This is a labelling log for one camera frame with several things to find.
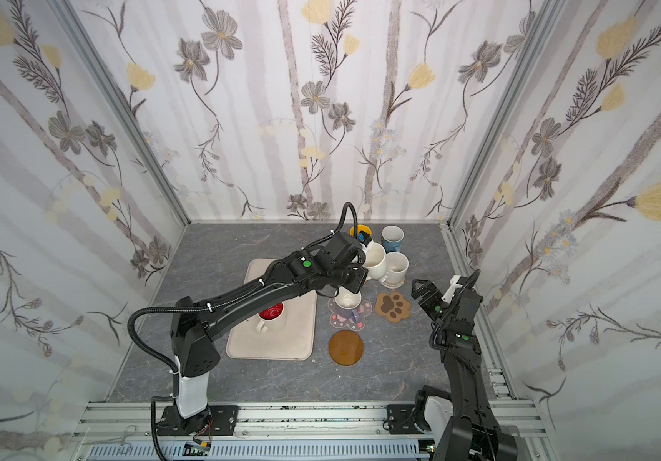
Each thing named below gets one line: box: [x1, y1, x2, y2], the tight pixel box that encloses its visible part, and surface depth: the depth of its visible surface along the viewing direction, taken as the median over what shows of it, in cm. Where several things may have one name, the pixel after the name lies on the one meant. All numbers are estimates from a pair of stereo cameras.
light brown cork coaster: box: [328, 329, 365, 366], surface depth 88 cm
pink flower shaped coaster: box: [327, 297, 373, 332], surface depth 94 cm
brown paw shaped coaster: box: [374, 291, 413, 324], surface depth 98 cm
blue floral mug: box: [381, 224, 405, 254], surface depth 106 cm
